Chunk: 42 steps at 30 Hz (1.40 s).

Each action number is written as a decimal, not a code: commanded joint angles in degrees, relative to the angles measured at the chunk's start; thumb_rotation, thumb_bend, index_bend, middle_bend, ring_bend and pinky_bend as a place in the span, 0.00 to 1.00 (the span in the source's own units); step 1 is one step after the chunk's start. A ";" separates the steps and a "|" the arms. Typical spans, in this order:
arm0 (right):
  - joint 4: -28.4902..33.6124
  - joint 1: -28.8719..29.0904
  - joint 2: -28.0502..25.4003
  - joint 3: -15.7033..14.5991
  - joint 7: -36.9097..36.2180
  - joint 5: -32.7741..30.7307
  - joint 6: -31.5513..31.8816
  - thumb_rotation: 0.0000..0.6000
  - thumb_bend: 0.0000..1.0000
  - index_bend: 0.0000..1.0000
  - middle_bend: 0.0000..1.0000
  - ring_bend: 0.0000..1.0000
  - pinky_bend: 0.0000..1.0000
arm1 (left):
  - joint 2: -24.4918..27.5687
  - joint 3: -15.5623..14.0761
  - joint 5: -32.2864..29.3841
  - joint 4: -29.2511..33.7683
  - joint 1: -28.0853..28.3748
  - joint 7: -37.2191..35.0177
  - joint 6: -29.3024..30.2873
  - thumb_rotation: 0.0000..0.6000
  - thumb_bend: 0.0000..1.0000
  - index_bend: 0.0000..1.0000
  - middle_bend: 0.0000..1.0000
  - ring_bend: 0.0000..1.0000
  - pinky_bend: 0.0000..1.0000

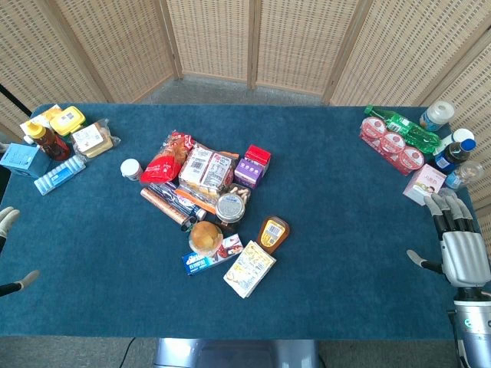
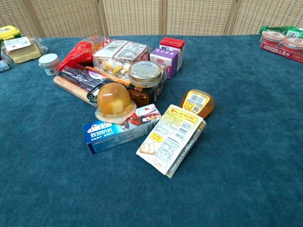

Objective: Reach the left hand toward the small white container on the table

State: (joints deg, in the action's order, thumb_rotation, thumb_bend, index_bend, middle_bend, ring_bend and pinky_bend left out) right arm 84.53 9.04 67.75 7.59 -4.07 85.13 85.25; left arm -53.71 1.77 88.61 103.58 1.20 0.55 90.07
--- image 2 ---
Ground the small white jar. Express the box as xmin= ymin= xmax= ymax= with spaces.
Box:
xmin=38 ymin=53 xmax=60 ymax=77

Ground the clear bag of wrapped snacks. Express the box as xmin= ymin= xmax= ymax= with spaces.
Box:
xmin=92 ymin=40 xmax=152 ymax=76

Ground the blue tablecloth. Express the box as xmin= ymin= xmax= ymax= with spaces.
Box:
xmin=0 ymin=35 xmax=303 ymax=227

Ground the woven folding screen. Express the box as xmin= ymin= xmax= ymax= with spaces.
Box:
xmin=0 ymin=0 xmax=303 ymax=38

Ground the upturned fruit jelly cup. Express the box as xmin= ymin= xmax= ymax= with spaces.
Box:
xmin=94 ymin=82 xmax=137 ymax=125

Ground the yellow green lidded box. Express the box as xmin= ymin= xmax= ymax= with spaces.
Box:
xmin=0 ymin=25 xmax=22 ymax=41

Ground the gold-lidded glass jar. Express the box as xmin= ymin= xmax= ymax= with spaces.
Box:
xmin=127 ymin=61 xmax=168 ymax=106

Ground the amber honey bottle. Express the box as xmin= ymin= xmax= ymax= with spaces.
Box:
xmin=179 ymin=89 xmax=215 ymax=119

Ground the red triple cup pack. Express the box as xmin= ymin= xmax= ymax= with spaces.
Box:
xmin=259 ymin=30 xmax=303 ymax=63

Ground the red plastic snack bag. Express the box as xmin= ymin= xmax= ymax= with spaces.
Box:
xmin=57 ymin=35 xmax=112 ymax=74

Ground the red white carton box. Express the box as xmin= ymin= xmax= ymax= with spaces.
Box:
xmin=159 ymin=37 xmax=186 ymax=72

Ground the black clip tool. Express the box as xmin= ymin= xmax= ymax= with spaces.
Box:
xmin=86 ymin=84 xmax=107 ymax=102

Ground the dark purple plastic packet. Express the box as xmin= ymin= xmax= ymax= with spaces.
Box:
xmin=61 ymin=66 xmax=111 ymax=93

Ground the clear bag of yellow cakes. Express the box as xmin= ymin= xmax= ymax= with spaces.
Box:
xmin=0 ymin=36 xmax=48 ymax=64

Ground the yellow white cheese slice packet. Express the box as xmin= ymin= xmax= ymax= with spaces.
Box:
xmin=135 ymin=105 xmax=207 ymax=179

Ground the blue toothpaste box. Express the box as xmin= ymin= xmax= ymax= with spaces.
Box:
xmin=83 ymin=103 xmax=162 ymax=155

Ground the green package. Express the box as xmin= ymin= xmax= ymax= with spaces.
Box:
xmin=259 ymin=25 xmax=303 ymax=39

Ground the purple carton box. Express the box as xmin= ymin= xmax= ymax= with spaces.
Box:
xmin=149 ymin=47 xmax=178 ymax=79

